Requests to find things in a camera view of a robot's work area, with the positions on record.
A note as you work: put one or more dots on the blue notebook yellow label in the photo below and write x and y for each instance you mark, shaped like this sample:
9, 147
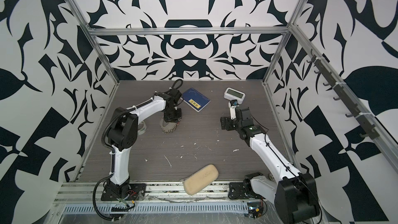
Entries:
195, 99

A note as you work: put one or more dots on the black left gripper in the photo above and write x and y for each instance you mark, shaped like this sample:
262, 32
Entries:
180, 110

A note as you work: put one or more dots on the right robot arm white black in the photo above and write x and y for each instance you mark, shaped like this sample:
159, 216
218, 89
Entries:
293, 193

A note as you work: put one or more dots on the small circuit board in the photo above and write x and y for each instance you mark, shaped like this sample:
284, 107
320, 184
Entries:
257, 209

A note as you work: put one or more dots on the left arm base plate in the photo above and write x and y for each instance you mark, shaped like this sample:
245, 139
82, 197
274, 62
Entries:
113, 192

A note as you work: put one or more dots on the white cable duct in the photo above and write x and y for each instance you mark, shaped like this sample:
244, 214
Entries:
164, 208

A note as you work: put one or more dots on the white digital clock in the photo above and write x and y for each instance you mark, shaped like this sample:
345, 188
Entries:
232, 94

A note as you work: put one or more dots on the wall hook rail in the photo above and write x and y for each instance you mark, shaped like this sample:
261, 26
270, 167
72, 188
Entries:
345, 95

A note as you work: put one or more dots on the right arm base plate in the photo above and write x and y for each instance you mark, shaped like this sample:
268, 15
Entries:
241, 191

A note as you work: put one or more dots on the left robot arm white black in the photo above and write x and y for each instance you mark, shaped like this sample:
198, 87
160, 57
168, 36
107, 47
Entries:
122, 131

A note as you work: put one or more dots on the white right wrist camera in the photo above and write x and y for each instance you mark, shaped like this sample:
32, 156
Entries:
233, 104

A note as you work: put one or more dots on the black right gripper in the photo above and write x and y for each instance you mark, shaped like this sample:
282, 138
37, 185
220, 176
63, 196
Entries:
224, 120

